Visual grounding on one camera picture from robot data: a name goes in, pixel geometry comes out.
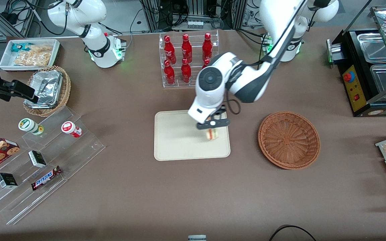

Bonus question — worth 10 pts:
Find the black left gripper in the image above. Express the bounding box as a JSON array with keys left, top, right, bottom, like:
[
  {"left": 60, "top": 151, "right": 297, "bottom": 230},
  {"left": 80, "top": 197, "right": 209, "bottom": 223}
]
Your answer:
[{"left": 196, "top": 106, "right": 231, "bottom": 135}]

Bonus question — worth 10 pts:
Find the light wicker basket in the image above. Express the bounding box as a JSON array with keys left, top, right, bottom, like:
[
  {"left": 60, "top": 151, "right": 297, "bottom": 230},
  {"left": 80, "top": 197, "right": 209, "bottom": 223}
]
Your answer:
[{"left": 23, "top": 66, "right": 71, "bottom": 117}]

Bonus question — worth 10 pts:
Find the cream plastic tray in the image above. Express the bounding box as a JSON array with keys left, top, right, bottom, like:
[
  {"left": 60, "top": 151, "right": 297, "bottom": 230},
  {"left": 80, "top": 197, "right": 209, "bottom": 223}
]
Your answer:
[{"left": 154, "top": 110, "right": 231, "bottom": 161}]

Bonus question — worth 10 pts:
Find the brown wicker basket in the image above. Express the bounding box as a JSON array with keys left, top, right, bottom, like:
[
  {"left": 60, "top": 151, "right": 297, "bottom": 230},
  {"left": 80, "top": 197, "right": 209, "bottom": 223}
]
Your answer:
[{"left": 258, "top": 111, "right": 321, "bottom": 170}]

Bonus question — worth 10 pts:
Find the aluminium foil container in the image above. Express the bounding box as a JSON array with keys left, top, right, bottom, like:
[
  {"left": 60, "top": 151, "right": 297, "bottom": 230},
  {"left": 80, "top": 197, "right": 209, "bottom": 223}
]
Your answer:
[{"left": 24, "top": 70, "right": 63, "bottom": 109}]

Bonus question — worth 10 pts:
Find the green lid white cup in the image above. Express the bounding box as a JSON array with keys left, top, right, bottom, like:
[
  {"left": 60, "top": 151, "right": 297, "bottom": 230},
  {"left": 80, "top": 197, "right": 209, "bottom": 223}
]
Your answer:
[{"left": 18, "top": 118, "right": 45, "bottom": 136}]

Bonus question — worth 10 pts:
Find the clear bag of chips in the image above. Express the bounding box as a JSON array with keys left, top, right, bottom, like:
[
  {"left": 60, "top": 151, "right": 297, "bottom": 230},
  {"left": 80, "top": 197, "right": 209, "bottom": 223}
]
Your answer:
[{"left": 13, "top": 45, "right": 53, "bottom": 67}]

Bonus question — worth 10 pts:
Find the white rectangular snack bin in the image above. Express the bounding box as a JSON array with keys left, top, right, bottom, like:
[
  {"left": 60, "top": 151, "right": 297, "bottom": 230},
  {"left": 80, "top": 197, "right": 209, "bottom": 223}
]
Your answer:
[{"left": 0, "top": 39, "right": 61, "bottom": 72}]

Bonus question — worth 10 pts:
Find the red lid white cup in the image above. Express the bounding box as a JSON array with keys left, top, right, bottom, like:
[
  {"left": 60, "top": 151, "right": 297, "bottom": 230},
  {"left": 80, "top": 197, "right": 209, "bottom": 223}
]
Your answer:
[{"left": 61, "top": 121, "right": 82, "bottom": 138}]

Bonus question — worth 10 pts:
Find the blue snack packet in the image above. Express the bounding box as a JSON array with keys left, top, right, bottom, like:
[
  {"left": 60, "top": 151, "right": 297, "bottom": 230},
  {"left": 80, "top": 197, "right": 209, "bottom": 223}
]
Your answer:
[{"left": 11, "top": 43, "right": 33, "bottom": 53}]

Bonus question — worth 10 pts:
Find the clear acrylic bottle rack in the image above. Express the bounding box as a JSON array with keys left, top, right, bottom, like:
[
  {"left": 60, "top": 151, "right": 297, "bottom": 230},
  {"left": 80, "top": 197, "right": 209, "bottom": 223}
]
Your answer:
[{"left": 159, "top": 30, "right": 220, "bottom": 88}]

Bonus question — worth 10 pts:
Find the small black carton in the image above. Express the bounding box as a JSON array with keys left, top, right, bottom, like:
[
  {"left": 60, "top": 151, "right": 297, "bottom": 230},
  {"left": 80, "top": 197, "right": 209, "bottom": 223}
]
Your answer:
[
  {"left": 0, "top": 172, "right": 18, "bottom": 189},
  {"left": 28, "top": 150, "right": 47, "bottom": 168}
]

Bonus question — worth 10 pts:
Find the clear acrylic step shelf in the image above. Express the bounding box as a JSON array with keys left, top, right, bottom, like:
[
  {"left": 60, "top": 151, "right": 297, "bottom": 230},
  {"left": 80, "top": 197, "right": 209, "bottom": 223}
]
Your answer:
[{"left": 0, "top": 106, "right": 106, "bottom": 225}]

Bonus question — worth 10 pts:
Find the Snickers chocolate bar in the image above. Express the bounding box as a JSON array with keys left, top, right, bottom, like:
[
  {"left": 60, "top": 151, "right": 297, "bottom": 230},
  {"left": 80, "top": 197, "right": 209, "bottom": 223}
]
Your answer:
[{"left": 31, "top": 166, "right": 62, "bottom": 191}]

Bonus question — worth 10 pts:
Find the black food warmer machine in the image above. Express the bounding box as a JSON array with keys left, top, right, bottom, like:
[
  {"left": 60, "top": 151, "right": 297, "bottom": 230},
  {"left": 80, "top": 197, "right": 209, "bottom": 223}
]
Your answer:
[{"left": 326, "top": 28, "right": 386, "bottom": 117}]

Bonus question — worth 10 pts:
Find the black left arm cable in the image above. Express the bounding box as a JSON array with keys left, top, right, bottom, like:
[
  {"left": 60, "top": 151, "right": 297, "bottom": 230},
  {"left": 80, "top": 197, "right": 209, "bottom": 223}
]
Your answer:
[{"left": 224, "top": 0, "right": 309, "bottom": 115}]

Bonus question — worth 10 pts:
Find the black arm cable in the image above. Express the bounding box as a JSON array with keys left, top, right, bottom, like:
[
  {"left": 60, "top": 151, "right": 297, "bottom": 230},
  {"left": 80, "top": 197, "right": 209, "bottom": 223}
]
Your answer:
[
  {"left": 224, "top": 0, "right": 309, "bottom": 115},
  {"left": 31, "top": 0, "right": 70, "bottom": 36}
]

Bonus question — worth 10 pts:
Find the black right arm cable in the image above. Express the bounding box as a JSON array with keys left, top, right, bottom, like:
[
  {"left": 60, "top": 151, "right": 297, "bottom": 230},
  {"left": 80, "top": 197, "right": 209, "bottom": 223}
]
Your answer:
[{"left": 31, "top": 0, "right": 70, "bottom": 36}]

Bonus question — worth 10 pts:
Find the black table cable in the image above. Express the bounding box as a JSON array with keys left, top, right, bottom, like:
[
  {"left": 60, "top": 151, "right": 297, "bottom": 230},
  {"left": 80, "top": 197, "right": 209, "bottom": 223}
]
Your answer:
[{"left": 268, "top": 225, "right": 318, "bottom": 241}]

